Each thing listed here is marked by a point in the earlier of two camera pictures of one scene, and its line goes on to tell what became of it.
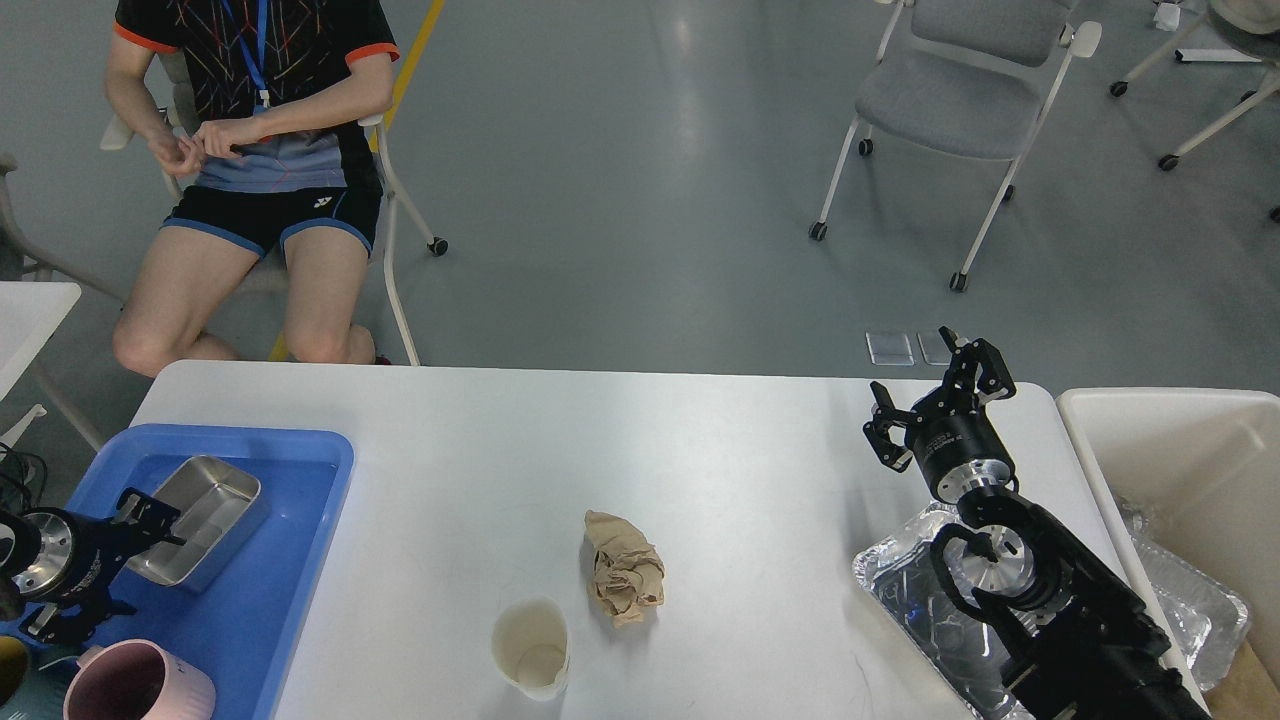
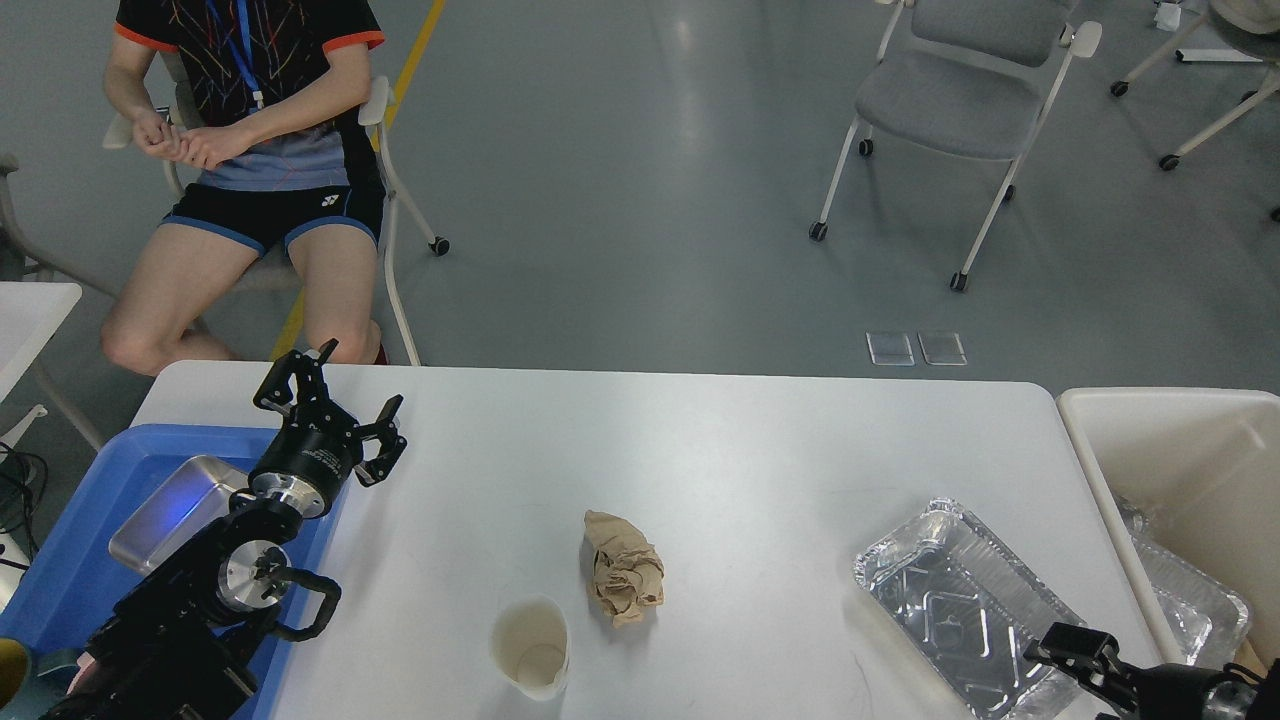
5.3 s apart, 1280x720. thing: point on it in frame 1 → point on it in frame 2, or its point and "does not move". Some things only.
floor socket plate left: (889, 348) does not move
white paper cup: (532, 641) does not move
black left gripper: (79, 559) → (309, 457)
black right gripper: (950, 430) → (1157, 692)
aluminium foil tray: (962, 651) does not move
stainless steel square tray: (222, 510) does not move
